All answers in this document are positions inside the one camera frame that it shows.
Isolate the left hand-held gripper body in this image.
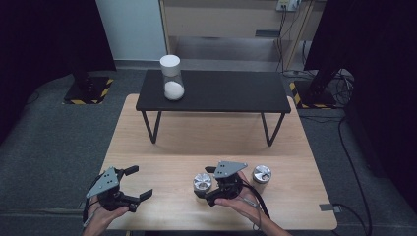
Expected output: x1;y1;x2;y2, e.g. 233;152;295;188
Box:
86;166;142;213

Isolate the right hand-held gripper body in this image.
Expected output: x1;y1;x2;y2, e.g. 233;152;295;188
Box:
207;160;249;207

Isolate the glass jar with yellow powder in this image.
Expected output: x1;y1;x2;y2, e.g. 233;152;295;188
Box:
192;172;213;203

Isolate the glass jar with brown powder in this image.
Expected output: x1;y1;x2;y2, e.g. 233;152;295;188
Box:
251;164;273;195

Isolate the black metal shelf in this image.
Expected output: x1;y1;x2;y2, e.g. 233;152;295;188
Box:
135;69;292;148

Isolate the white-lidded jar with white powder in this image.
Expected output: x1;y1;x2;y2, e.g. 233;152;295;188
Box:
159;54;186;101

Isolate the person's left hand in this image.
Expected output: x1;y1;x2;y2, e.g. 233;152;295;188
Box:
82;195;130;236

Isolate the person's right hand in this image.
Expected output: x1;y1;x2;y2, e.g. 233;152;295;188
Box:
214;170;268;226

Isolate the black stand with striped base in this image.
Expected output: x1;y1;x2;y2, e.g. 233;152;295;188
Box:
289;67;338;110
62;62;115;106

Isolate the wooden cabinet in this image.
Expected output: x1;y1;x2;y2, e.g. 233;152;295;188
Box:
158;0;318;72

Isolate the white power strip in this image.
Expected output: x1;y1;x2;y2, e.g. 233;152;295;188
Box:
275;0;302;13

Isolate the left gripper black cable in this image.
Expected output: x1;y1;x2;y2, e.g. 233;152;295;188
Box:
81;176;102;228

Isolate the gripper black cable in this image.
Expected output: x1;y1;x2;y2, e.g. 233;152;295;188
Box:
81;176;102;228
240;181;271;230

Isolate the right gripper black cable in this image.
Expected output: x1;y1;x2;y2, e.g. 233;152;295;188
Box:
240;181;271;230

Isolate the black floor cable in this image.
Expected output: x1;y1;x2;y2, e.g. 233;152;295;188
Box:
337;114;373;236

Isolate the white wall panel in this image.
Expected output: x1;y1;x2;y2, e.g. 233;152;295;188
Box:
95;0;167;62

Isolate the black wall cable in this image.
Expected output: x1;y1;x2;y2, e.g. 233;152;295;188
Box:
276;9;311;72

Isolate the tangle of cables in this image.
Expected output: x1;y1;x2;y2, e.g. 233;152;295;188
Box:
332;68;356;109

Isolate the dark cabinet handle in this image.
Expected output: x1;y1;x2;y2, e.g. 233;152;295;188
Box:
255;29;281;38

